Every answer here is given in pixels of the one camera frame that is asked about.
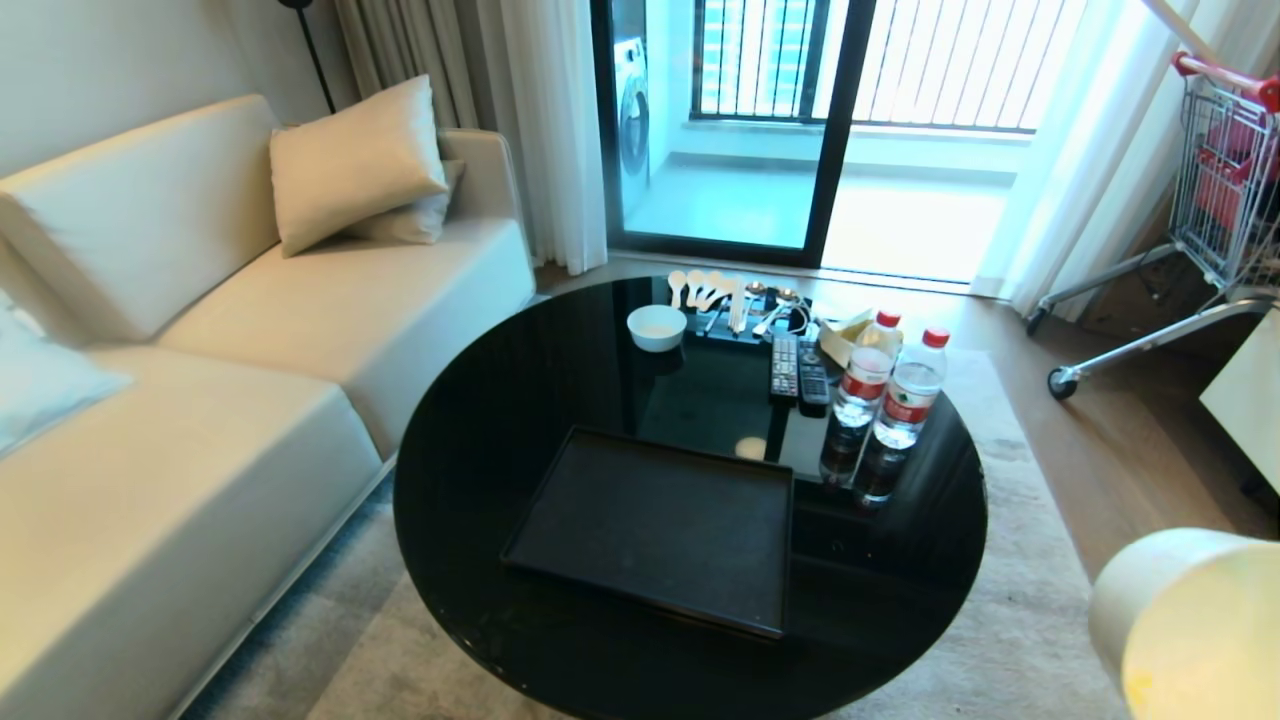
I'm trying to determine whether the small black cutlery tray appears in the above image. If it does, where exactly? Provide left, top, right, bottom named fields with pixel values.
left=695, top=294, right=816, bottom=347

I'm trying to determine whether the black rectangular tray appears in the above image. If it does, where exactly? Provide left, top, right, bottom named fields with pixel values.
left=500, top=425, right=796, bottom=640

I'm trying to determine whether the white bowl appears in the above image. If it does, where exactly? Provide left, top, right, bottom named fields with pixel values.
left=626, top=304, right=689, bottom=354

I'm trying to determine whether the round black glass table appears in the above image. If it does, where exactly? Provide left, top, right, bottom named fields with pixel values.
left=392, top=275, right=990, bottom=720

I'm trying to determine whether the black remote control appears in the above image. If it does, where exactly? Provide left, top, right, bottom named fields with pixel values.
left=796, top=338, right=832, bottom=408
left=768, top=332, right=800, bottom=404

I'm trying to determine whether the tissue box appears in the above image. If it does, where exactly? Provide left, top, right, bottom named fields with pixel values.
left=818, top=309, right=879, bottom=369

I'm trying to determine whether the plastic water bottle red cap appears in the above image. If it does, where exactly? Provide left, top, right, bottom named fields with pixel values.
left=834, top=310, right=903, bottom=429
left=873, top=327, right=951, bottom=451

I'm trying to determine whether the washing machine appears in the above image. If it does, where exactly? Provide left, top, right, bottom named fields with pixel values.
left=612, top=34, right=652, bottom=206

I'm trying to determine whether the white sheer curtain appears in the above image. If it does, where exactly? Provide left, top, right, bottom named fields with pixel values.
left=968, top=0, right=1280, bottom=319
left=470, top=0, right=609, bottom=277

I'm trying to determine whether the cream cushion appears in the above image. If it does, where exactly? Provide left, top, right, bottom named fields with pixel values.
left=345, top=158, right=466, bottom=247
left=268, top=74, right=450, bottom=259

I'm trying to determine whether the black framed sliding door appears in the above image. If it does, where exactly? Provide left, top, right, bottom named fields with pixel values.
left=590, top=0, right=879, bottom=269

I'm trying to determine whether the black balcony railing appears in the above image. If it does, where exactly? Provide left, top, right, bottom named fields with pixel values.
left=690, top=0, right=1046, bottom=135

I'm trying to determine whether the beige drape curtain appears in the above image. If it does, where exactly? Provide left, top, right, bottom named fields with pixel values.
left=333, top=0, right=481, bottom=133

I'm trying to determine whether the cream leather sofa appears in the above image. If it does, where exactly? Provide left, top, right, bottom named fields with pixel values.
left=0, top=94, right=538, bottom=720

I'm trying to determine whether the black floor lamp pole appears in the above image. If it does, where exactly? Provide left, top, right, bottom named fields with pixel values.
left=277, top=0, right=338, bottom=116

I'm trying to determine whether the grey area rug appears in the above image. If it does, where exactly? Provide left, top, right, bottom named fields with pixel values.
left=180, top=345, right=1131, bottom=720

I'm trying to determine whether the light blue cushion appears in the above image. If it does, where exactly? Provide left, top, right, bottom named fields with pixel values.
left=0, top=290, right=136, bottom=459

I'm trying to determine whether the white cabinet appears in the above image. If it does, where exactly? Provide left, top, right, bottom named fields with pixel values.
left=1199, top=305, right=1280, bottom=496

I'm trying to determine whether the shopping cart red handle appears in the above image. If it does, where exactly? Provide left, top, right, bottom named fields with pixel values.
left=1025, top=50, right=1280, bottom=401

